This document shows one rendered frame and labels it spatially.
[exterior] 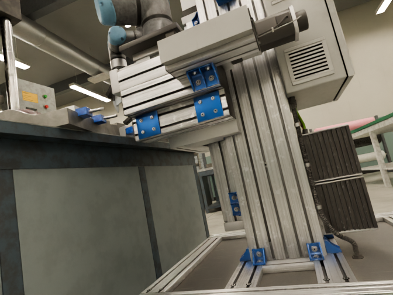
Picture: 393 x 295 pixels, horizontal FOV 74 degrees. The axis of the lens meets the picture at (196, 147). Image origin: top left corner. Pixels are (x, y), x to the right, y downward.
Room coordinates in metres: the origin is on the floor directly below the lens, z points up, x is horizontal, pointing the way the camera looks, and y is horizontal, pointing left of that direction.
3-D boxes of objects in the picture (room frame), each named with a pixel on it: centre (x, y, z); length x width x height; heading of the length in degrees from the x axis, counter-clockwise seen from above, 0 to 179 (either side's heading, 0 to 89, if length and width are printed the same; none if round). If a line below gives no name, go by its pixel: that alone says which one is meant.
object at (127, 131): (1.16, 0.27, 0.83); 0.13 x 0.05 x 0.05; 59
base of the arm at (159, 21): (0.90, 0.05, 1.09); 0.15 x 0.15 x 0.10
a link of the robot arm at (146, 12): (0.89, 0.06, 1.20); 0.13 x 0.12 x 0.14; 109
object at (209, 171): (5.65, -0.52, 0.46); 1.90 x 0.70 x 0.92; 164
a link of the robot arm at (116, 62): (1.17, 0.28, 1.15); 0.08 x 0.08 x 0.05
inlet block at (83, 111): (0.89, 0.36, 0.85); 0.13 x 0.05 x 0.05; 84
